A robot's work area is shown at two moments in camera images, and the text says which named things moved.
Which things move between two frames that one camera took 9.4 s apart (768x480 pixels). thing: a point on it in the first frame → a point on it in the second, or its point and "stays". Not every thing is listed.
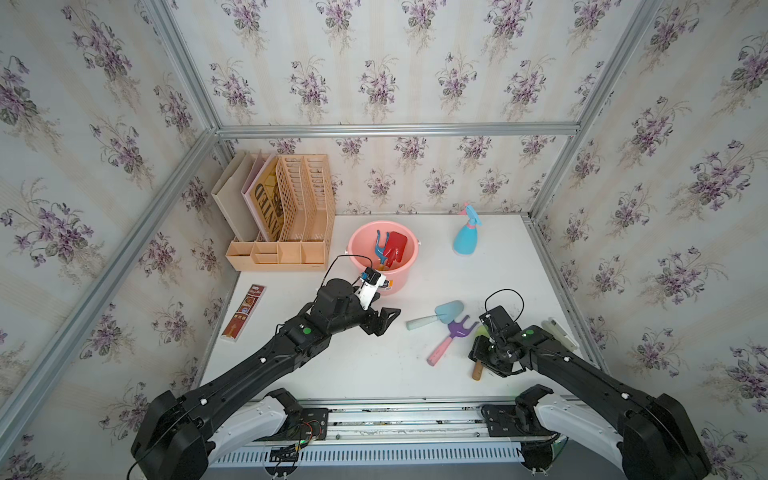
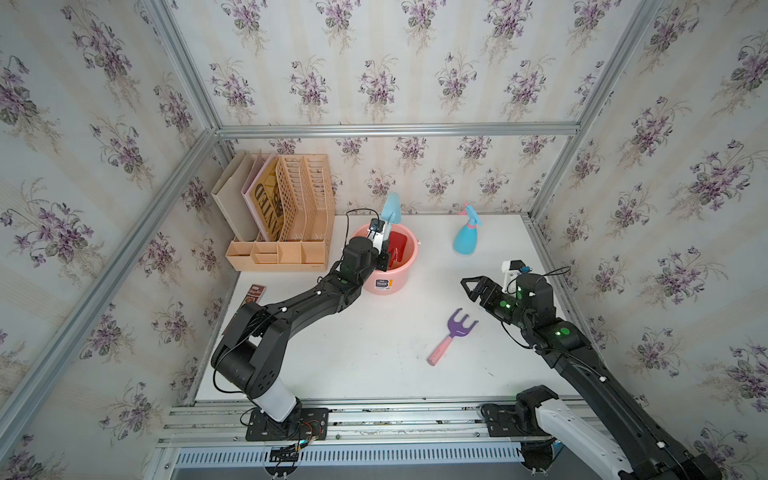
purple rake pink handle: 455,330 stays
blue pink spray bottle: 466,238 stays
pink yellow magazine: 263,195 stays
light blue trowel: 446,312 → 391,213
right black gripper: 475,352 → 484,284
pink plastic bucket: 361,245 stays
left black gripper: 370,327 → 383,256
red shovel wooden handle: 394,246 stays
